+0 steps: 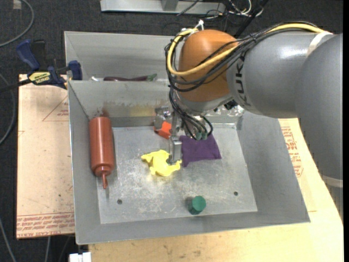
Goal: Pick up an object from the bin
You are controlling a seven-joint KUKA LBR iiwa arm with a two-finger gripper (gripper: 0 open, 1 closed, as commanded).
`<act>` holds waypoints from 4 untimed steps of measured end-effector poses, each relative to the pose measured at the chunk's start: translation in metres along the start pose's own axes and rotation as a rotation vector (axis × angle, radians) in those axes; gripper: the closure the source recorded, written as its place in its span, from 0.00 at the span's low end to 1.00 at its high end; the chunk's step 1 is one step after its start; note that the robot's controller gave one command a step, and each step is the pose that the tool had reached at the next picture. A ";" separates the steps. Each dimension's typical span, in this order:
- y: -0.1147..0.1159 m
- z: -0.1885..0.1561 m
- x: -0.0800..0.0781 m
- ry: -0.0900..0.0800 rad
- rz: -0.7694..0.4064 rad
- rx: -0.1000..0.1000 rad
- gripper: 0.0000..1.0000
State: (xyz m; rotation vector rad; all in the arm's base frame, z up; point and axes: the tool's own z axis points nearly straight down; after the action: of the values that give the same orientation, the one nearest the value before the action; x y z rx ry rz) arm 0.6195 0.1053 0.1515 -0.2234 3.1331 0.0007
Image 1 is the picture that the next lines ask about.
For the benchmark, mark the grey metal bin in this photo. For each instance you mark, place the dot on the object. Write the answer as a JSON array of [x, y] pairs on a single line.
[[152, 201]]

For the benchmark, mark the brown cardboard board red print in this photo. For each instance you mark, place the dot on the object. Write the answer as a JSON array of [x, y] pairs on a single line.
[[43, 157]]

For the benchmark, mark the green octagonal block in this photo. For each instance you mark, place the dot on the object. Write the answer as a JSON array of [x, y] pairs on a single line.
[[197, 205]]

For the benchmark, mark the black cylinder on white bracket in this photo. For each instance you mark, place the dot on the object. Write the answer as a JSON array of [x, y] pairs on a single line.
[[231, 104]]

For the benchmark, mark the purple cloth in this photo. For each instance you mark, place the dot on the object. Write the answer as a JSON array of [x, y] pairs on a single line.
[[200, 150]]

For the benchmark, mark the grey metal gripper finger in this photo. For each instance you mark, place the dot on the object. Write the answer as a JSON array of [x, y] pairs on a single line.
[[172, 151], [179, 150]]

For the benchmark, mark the orange block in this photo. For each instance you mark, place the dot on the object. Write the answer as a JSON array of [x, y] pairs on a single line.
[[163, 128]]

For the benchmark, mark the yellow toy animal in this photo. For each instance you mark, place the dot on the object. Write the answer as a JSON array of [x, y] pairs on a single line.
[[158, 162]]

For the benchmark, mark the red-brown squeeze bottle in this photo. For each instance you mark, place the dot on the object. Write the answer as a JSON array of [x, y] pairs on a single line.
[[101, 143]]

